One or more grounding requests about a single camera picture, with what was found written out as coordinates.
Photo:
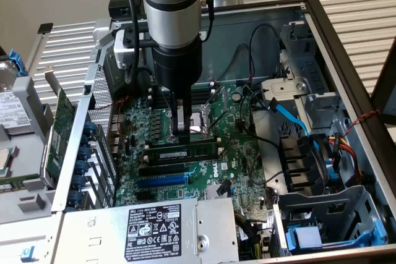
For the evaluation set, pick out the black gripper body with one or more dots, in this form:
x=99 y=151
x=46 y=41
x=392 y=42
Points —
x=178 y=66

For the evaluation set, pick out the green RAM stick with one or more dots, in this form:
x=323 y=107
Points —
x=7 y=186
x=191 y=152

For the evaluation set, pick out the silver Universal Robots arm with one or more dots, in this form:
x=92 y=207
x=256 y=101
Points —
x=170 y=13

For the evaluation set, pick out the black RAM slot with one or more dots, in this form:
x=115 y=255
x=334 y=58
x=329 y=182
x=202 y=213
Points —
x=204 y=140
x=202 y=92
x=206 y=88
x=201 y=97
x=199 y=102
x=145 y=159

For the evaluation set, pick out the metal CPU socket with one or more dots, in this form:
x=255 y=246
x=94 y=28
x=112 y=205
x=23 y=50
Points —
x=199 y=118

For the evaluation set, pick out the metal socket locking lever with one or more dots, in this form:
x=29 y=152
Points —
x=219 y=120
x=215 y=96

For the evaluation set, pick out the long black expansion slot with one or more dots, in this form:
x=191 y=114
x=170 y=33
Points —
x=161 y=170

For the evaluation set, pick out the green Dell motherboard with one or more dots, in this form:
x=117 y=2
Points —
x=241 y=140

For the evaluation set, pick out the blue expansion slot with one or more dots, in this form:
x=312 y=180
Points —
x=162 y=181

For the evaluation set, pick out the metal port block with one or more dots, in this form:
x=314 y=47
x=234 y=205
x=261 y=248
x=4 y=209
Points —
x=117 y=128

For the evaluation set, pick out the silver chipset heatsink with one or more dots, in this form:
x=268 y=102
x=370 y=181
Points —
x=212 y=193

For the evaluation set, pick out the short black expansion slot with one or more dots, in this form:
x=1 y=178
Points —
x=143 y=196

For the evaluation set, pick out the black box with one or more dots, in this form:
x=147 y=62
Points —
x=119 y=2

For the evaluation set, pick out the open PC case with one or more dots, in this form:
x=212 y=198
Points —
x=269 y=57

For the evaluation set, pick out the blue slot retention clip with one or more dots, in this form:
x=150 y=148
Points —
x=84 y=153
x=79 y=182
x=86 y=141
x=82 y=167
x=75 y=198
x=90 y=128

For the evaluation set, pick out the black fan shroud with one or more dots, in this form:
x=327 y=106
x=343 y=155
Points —
x=300 y=165

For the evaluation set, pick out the green graphics card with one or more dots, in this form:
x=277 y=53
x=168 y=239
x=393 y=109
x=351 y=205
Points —
x=60 y=128

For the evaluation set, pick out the silver metal disk bay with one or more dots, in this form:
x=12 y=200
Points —
x=312 y=69

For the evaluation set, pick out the black table end cap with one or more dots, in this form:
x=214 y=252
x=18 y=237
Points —
x=45 y=28

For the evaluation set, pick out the silver power supply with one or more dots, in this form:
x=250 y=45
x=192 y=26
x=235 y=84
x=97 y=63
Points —
x=99 y=233

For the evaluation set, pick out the grey metal drive cage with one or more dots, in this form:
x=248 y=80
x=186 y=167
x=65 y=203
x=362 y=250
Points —
x=325 y=211

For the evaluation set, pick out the blue plastic drive tray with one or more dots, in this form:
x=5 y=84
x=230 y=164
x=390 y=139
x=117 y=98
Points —
x=304 y=237

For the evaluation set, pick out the silver hard disk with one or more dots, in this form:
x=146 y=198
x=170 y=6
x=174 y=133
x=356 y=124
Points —
x=12 y=112

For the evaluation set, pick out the silver CPU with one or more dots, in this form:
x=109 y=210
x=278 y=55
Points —
x=4 y=163

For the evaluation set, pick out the dark panel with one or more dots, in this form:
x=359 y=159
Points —
x=388 y=91

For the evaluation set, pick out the silver metal panel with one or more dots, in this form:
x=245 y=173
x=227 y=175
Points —
x=18 y=236

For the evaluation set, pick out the blue plastic latch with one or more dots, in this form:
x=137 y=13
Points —
x=28 y=253

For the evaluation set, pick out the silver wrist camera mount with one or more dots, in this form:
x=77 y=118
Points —
x=122 y=49

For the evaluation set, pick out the silver drive bracket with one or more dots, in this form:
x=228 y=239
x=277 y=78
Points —
x=278 y=89

